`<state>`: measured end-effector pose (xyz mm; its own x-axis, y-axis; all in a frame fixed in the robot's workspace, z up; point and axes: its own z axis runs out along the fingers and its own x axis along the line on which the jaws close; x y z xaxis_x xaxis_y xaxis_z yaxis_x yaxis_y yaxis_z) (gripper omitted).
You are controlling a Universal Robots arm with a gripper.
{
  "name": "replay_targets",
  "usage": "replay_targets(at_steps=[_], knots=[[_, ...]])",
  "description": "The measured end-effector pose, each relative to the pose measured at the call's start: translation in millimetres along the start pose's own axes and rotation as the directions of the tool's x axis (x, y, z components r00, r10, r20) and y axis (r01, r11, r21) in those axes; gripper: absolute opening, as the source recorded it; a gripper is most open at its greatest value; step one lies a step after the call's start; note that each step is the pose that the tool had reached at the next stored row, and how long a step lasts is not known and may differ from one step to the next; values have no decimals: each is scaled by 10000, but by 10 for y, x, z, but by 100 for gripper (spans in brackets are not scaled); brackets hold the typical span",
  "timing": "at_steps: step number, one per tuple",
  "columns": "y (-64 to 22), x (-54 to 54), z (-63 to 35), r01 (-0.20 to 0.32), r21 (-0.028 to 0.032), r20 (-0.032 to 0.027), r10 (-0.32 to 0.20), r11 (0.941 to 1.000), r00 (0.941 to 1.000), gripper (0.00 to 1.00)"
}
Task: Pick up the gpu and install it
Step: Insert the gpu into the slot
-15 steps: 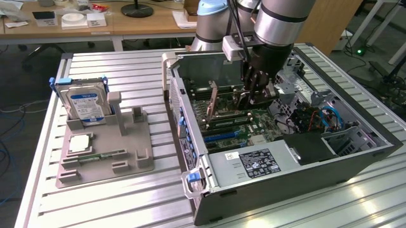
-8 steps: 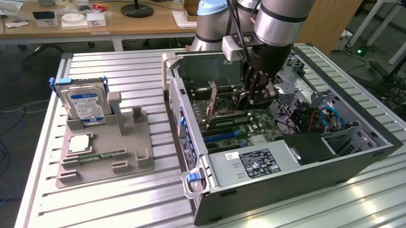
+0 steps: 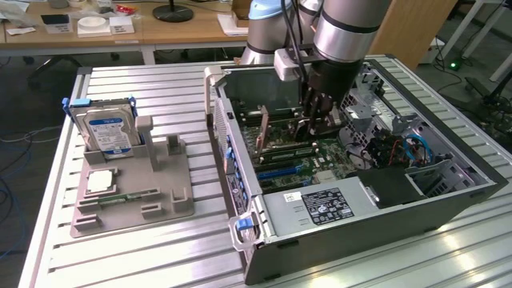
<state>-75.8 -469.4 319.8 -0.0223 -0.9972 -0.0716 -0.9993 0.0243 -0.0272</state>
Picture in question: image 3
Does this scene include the black and white box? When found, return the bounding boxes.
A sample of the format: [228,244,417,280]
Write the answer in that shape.
[41,14,73,34]

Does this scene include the grey power supply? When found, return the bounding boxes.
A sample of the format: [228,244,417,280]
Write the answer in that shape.
[260,176,380,238]

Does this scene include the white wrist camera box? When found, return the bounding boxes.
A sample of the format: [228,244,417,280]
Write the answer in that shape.
[273,49,305,82]

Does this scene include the black expansion slot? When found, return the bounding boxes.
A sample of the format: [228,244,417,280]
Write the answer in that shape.
[255,160,307,172]

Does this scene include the blue disk caddy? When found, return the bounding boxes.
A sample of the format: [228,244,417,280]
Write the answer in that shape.
[61,95,140,151]

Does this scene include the grey disk bay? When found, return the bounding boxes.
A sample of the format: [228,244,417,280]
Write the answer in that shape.
[404,158,483,197]

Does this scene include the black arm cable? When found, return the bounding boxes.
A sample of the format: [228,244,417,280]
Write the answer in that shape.
[279,0,309,80]

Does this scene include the grey parts rack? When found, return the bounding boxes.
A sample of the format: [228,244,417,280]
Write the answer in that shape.
[69,115,197,239]

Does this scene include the silver perforated disk bay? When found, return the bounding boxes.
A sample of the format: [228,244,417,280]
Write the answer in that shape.
[339,64,421,139]

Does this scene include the RAM stick with white label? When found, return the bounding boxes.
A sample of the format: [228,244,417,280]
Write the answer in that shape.
[261,146,317,165]

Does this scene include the wooden desk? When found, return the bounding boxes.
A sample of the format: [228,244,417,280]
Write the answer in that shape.
[0,0,361,58]

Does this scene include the black floor stand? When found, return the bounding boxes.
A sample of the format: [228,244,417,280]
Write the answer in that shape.
[464,76,512,106]

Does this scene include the hard disk with blue label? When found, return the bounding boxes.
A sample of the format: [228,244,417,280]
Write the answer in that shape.
[75,107,135,159]

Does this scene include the stack of white papers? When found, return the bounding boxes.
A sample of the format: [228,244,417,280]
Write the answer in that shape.
[217,13,249,37]

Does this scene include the silver CPU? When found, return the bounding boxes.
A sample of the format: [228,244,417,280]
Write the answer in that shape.
[87,171,113,194]

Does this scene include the white flat box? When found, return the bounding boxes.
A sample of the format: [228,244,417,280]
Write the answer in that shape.
[77,23,112,38]

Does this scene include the silver chipset heat sink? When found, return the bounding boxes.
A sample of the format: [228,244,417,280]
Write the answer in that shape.
[317,170,341,184]

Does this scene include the black chair base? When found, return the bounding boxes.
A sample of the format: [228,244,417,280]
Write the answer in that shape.
[21,53,87,89]

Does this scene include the black open PC case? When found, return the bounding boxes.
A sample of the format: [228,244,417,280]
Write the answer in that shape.
[203,58,509,286]

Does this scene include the black plastic shroud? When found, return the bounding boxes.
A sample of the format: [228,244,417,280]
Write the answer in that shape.
[357,166,428,210]

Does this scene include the blue wire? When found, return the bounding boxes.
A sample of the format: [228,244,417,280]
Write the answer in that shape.
[403,134,433,165]

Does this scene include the loose white papers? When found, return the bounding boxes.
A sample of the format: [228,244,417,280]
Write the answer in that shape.
[0,0,31,22]

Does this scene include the wooden cabinet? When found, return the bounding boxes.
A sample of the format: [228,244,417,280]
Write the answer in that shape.
[365,0,459,70]

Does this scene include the green RAM stick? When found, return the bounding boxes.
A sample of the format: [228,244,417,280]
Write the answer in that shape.
[97,193,143,206]

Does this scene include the blue expansion slot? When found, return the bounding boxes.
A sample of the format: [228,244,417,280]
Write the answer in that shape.
[255,165,311,181]

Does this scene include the small white box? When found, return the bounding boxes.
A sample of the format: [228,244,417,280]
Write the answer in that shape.
[108,16,133,36]

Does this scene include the CPU socket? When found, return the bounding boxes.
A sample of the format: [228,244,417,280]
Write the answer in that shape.
[261,139,309,149]

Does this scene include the brown cardboard box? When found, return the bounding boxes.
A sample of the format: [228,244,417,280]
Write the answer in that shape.
[231,0,253,28]

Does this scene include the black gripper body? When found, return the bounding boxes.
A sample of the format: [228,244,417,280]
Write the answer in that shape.
[305,58,363,101]

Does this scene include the white desk frame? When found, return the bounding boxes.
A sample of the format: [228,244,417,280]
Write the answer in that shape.
[435,0,512,82]

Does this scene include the black round lamp base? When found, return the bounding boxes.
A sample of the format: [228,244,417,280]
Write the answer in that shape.
[151,0,195,22]

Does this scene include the green motherboard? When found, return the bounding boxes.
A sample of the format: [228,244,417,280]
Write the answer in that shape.
[235,101,363,196]

